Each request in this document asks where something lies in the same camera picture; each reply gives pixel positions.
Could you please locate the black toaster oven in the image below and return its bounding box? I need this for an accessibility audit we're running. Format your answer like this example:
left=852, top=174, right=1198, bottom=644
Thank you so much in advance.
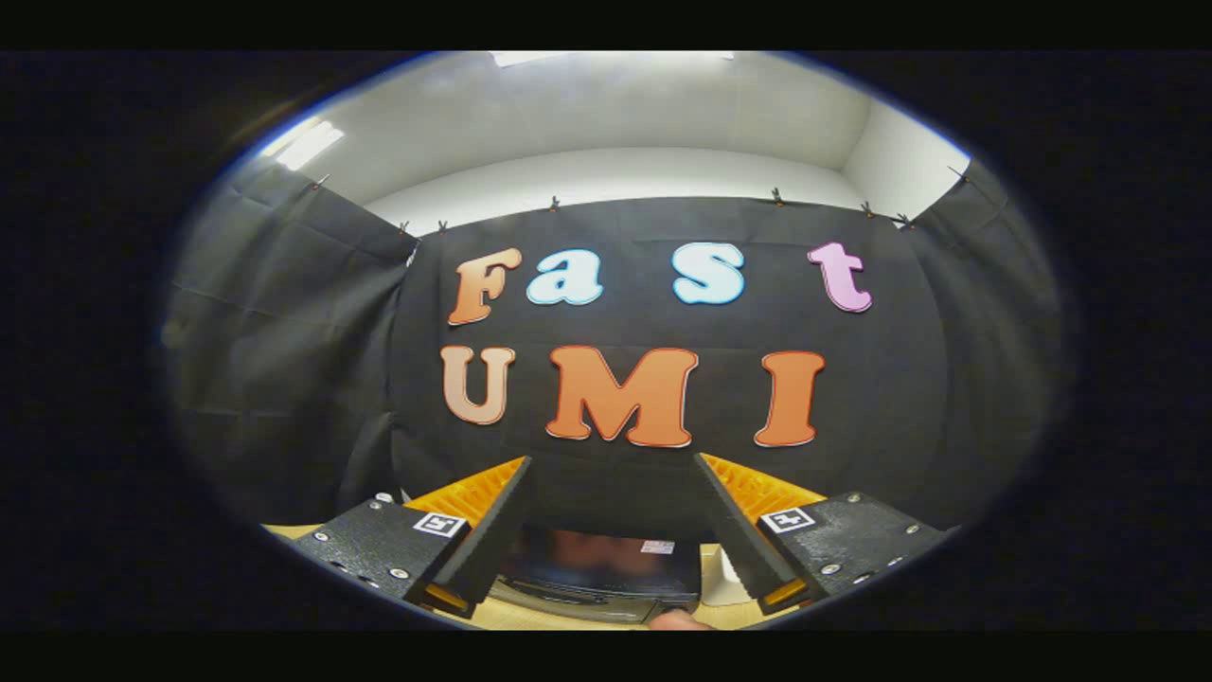
left=490, top=526, right=704, bottom=626

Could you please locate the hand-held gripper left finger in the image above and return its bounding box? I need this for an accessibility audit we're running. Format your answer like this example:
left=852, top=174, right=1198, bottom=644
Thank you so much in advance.
left=289, top=456, right=533, bottom=619

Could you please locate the wide ceiling light panel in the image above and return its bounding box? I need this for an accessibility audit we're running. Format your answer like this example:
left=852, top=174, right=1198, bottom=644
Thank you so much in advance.
left=490, top=51, right=735, bottom=67

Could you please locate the white boxy appliance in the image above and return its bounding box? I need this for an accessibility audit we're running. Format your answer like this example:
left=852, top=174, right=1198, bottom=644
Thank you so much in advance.
left=705, top=545, right=751, bottom=607

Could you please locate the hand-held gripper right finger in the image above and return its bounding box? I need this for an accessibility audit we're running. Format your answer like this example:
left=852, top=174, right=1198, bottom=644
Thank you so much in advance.
left=694, top=453, right=959, bottom=615

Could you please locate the small ceiling light panel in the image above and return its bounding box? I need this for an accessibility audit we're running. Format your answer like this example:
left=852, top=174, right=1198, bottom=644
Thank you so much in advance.
left=260, top=118, right=346, bottom=171

